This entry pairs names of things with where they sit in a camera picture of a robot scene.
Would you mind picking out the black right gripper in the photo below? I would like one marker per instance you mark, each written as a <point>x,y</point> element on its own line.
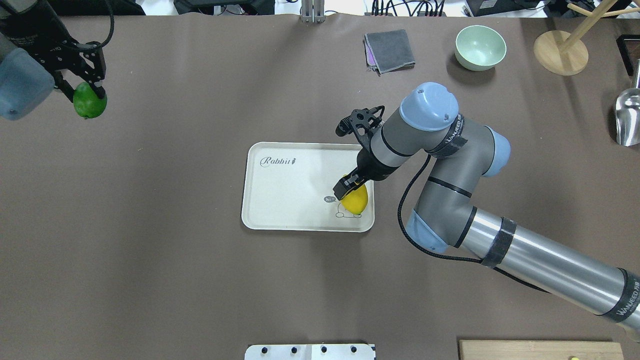
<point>369,166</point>

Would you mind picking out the aluminium frame post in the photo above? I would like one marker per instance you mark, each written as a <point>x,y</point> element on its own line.
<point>312,11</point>

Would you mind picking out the mint green bowl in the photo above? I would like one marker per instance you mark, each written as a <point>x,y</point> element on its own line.
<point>479,48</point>

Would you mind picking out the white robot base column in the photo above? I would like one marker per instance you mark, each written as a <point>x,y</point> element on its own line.
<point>317,351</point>

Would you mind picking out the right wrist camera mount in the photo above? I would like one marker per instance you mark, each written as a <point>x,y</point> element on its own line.
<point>363,123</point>

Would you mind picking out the grey folded cloth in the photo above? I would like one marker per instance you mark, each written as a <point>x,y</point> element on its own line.
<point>388,51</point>

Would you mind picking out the wooden cutting board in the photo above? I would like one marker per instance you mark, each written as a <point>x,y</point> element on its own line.
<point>538,350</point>

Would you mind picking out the green lime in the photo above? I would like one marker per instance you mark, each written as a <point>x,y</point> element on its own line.
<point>86,102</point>

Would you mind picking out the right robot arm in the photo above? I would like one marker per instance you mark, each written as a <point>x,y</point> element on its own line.
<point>464,151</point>

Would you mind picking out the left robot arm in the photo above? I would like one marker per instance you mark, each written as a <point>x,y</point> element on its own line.
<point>25,84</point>

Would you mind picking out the cream rabbit tray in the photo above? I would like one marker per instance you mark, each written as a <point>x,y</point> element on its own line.
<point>289,187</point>

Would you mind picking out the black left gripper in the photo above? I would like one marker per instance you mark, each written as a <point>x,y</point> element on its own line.
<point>44,50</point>

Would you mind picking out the silver metal scoop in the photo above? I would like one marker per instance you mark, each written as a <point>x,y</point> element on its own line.
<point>627,113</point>

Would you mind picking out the yellow lemon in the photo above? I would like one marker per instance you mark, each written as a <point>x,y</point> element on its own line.
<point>356,201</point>

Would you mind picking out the wooden mug tree stand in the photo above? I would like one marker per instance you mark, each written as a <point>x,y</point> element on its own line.
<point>563,53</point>

